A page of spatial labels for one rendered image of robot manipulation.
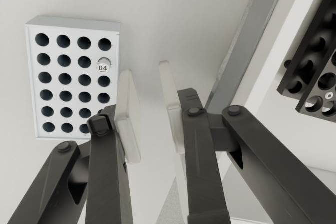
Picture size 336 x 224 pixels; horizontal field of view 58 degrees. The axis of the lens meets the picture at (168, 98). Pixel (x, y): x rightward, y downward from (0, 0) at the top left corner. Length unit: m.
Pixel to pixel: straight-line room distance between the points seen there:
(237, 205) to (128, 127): 0.13
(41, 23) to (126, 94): 0.15
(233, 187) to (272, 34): 0.13
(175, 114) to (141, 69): 0.19
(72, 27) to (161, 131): 0.17
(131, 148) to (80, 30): 0.16
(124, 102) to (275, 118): 0.18
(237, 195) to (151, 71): 0.16
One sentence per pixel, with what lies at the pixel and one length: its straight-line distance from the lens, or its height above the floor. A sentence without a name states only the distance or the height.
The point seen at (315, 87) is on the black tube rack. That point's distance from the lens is 0.23.
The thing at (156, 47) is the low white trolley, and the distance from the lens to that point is 0.33.
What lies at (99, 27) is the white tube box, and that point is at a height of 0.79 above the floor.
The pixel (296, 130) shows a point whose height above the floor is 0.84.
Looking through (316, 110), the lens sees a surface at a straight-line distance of 0.24.
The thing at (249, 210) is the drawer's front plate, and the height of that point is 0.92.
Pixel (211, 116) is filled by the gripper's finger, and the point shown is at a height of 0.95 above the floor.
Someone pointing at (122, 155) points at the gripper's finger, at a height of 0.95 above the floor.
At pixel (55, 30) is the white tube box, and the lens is 0.30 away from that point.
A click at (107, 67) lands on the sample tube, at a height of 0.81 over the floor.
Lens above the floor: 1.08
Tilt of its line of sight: 63 degrees down
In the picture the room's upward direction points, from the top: 168 degrees clockwise
